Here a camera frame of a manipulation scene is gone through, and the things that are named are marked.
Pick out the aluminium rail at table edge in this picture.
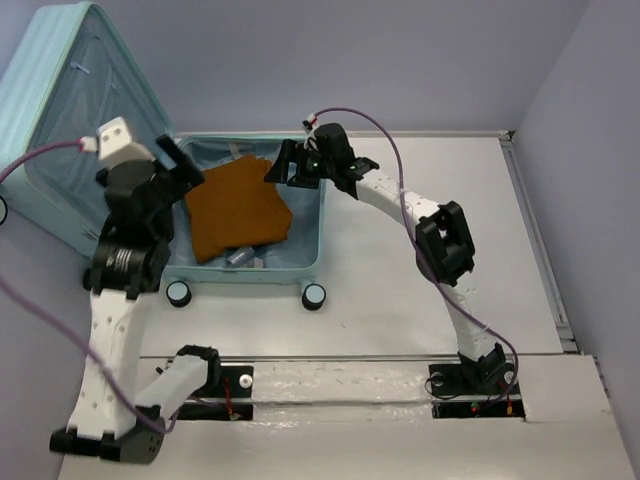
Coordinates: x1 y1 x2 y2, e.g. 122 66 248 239
499 131 581 354

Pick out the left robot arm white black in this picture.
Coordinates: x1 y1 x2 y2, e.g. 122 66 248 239
49 133 222 465

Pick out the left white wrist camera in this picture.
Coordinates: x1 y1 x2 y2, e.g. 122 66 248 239
97 116 155 169

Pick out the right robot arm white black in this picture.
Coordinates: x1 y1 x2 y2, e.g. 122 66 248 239
264 123 518 403

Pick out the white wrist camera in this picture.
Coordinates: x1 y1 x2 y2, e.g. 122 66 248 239
302 114 318 150
97 116 155 169

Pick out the brown cloth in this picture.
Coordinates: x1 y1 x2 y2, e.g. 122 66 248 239
185 154 293 264

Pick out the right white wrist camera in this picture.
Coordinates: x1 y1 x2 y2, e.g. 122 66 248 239
302 114 318 150

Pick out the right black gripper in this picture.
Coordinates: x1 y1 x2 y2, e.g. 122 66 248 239
265 138 337 189

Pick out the clear plastic bottle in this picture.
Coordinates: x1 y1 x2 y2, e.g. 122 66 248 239
226 246 255 268

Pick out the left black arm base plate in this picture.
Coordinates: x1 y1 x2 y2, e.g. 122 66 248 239
178 364 254 421

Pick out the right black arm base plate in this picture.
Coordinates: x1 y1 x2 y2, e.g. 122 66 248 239
424 363 526 420

